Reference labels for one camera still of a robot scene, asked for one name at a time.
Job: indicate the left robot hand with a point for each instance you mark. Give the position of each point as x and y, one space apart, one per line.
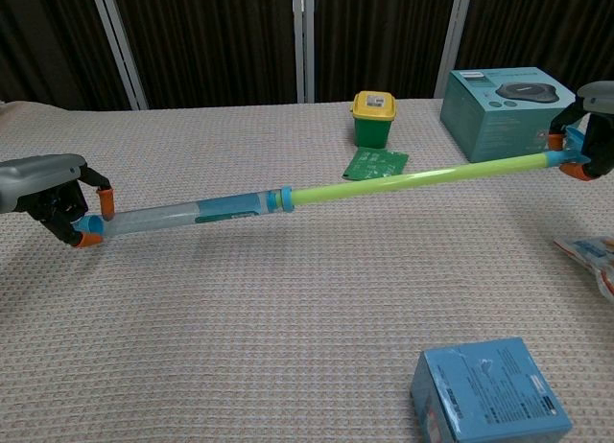
43 184

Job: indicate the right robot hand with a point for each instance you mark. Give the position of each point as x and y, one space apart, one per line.
597 136

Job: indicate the green blue water pump toy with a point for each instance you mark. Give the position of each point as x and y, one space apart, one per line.
336 192

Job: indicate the teal product box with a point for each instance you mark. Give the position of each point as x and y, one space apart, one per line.
503 122

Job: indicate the white and blue snack bag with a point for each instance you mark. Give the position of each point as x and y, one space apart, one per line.
592 261

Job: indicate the beige woven tablecloth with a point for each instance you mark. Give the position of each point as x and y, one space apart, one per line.
192 318

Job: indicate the green plastic packet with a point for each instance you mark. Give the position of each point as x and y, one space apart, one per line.
375 166

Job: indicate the green bucket with yellow lid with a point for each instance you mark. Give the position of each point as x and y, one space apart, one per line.
373 125

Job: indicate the light blue cardboard box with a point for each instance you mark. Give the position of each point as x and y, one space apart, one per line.
484 395

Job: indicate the dark folding screen with frame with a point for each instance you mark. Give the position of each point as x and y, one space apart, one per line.
216 40

